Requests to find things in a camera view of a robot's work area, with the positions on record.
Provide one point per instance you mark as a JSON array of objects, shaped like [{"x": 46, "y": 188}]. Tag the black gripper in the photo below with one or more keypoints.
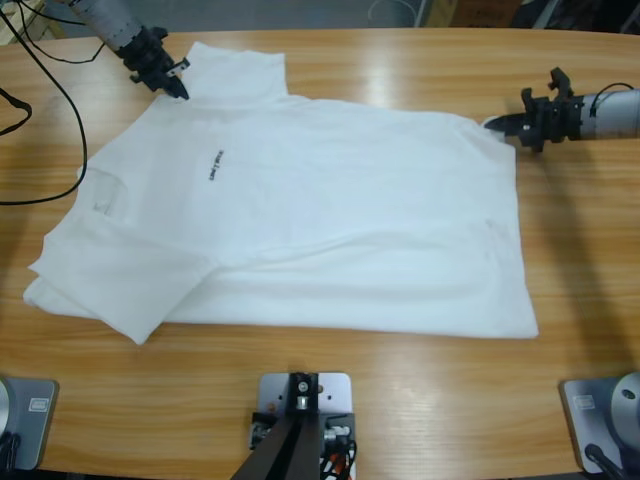
[
  {"x": 147, "y": 57},
  {"x": 552, "y": 120}
]

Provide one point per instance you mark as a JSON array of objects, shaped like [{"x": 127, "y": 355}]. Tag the white T-shirt with black print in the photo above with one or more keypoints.
[{"x": 300, "y": 225}]

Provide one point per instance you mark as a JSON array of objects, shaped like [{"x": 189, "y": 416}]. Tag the brown cardboard box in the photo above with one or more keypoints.
[{"x": 475, "y": 10}]

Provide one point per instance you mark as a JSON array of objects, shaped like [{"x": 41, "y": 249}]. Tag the white mounting block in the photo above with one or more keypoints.
[{"x": 335, "y": 395}]

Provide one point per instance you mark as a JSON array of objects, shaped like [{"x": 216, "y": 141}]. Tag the black clamp with silver fittings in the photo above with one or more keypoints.
[{"x": 342, "y": 419}]

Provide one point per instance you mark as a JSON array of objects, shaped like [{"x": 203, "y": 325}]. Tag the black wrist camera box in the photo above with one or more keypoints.
[{"x": 560, "y": 82}]

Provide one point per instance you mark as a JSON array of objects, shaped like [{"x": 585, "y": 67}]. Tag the grey metal frame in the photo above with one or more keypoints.
[{"x": 580, "y": 15}]

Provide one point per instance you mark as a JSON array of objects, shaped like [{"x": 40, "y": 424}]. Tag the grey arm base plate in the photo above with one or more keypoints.
[
  {"x": 35, "y": 425},
  {"x": 590, "y": 415}
]

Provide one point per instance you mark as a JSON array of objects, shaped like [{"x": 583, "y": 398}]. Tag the dark camera post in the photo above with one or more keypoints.
[{"x": 295, "y": 450}]

